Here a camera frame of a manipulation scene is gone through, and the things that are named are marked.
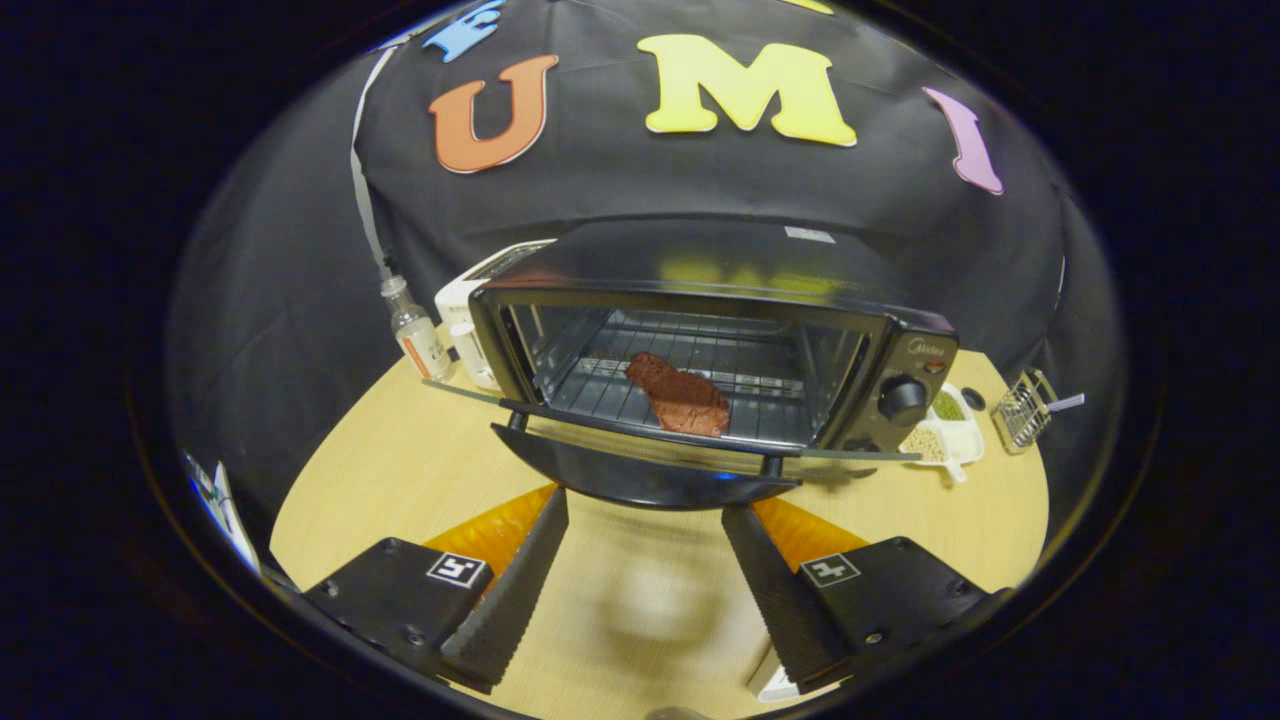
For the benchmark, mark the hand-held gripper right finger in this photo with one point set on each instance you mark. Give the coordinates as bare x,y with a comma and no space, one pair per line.
780,590

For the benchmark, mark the black toaster oven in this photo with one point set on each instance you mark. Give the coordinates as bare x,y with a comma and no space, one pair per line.
720,255

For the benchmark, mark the white pop-up toaster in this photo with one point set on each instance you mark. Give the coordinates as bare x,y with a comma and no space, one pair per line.
462,300

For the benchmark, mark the white printed card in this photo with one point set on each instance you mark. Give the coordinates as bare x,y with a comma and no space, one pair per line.
228,510

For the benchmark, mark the white small rectangular tray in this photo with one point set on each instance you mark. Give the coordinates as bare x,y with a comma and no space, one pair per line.
772,682

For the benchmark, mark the white divided dish with grains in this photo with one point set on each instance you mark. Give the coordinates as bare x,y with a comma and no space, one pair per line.
945,425

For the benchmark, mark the brown meat slice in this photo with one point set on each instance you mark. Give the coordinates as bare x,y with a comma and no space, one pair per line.
685,398

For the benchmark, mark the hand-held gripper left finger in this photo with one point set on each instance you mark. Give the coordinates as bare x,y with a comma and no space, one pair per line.
515,590

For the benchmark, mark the clear glass bottle orange label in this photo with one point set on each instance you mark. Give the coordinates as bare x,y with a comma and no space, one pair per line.
418,335

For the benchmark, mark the small black round lid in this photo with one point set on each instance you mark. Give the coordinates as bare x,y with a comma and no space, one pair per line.
973,398

